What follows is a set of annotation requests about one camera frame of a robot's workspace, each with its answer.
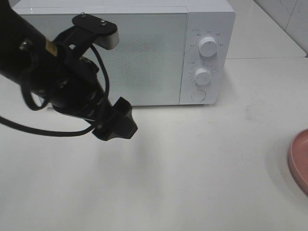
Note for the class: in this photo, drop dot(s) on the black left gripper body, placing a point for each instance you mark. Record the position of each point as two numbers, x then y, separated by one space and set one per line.
68 73

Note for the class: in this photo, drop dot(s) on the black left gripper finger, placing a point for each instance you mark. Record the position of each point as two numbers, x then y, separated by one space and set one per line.
116 122

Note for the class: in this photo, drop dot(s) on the round white door button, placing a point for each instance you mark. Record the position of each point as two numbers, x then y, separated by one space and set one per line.
198 95

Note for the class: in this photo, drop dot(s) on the pink round plate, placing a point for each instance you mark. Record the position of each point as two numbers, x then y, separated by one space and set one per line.
298 160

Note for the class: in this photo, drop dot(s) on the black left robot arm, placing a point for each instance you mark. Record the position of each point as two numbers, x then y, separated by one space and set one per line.
14 63

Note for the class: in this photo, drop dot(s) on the lower white microwave knob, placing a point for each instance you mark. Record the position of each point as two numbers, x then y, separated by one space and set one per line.
202 76

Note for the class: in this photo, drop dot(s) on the white microwave knob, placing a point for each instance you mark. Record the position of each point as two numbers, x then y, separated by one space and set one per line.
202 76
208 46

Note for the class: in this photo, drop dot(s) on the white microwave oven body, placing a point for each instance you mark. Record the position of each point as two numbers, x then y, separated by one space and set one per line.
205 18

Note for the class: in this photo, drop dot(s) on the upper white microwave knob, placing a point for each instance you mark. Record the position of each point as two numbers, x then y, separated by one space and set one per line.
208 46

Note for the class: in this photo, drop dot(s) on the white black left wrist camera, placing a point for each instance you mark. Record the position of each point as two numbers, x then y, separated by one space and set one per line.
105 33

